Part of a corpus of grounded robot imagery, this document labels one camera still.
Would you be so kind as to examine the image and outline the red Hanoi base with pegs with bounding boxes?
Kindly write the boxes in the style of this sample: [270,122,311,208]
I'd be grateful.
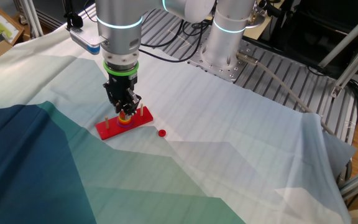
[95,103,154,141]

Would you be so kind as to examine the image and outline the blue green white tablecloth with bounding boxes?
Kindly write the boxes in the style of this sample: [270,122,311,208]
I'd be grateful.
[0,18,357,224]

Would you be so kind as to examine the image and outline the tan wooden board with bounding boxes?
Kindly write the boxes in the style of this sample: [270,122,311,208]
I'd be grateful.
[244,0,287,41]

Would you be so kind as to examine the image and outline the grey diagonal metal strut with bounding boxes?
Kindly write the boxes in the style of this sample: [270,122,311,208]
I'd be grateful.
[318,4,358,68]
[329,32,358,99]

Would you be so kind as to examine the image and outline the black camera cable with plug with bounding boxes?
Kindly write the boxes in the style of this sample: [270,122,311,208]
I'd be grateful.
[63,0,84,29]

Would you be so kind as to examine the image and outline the black cable bundle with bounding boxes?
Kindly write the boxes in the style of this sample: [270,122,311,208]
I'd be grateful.
[138,18,211,64]

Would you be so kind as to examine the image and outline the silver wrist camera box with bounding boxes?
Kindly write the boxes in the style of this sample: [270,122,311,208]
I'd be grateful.
[69,26,109,56]

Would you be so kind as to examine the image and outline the green flange ring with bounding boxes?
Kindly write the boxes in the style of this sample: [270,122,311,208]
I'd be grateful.
[103,60,140,77]

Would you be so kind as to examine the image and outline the aluminium frame post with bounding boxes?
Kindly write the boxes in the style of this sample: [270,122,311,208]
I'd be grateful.
[12,0,45,39]

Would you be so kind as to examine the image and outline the grey robot cable with connector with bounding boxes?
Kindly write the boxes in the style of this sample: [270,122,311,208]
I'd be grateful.
[236,51,337,137]

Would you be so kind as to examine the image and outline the black equipment case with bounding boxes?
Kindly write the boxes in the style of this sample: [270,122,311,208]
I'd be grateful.
[256,0,358,80]

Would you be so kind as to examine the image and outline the silver robot mounting plate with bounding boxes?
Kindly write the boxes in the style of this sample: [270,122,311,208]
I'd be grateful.
[185,39,251,83]

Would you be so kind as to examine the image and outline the black cables on table edge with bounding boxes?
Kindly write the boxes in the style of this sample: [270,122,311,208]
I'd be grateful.
[306,67,358,108]

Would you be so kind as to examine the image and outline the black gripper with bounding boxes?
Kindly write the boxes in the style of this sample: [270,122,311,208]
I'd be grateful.
[103,75,142,116]

